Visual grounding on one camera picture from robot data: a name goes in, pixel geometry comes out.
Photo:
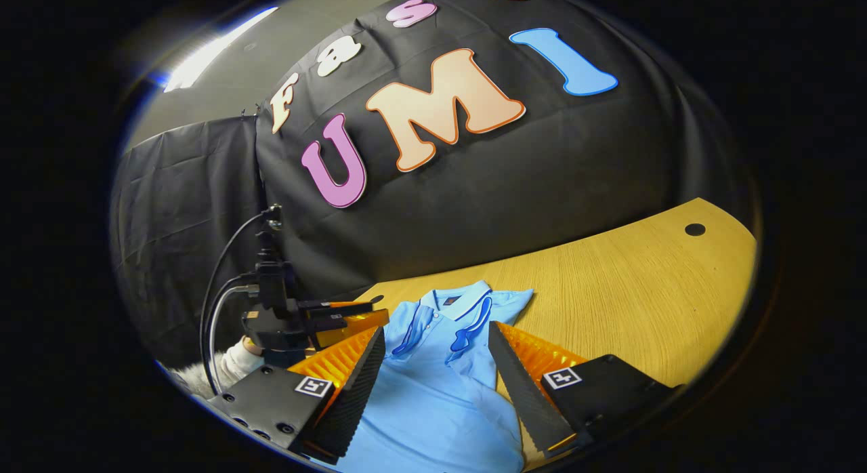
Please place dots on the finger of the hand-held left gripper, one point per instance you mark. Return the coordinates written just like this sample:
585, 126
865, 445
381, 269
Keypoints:
352, 322

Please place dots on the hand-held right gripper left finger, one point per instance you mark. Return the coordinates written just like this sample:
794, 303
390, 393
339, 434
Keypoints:
352, 398

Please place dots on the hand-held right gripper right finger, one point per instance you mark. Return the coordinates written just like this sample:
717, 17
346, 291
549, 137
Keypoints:
521, 392

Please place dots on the light blue polo T-shirt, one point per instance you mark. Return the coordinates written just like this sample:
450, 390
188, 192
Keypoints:
433, 405

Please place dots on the black backdrop cloth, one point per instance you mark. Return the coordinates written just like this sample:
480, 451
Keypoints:
508, 188

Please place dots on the ceiling light panel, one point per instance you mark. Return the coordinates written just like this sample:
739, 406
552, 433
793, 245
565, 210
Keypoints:
210, 53

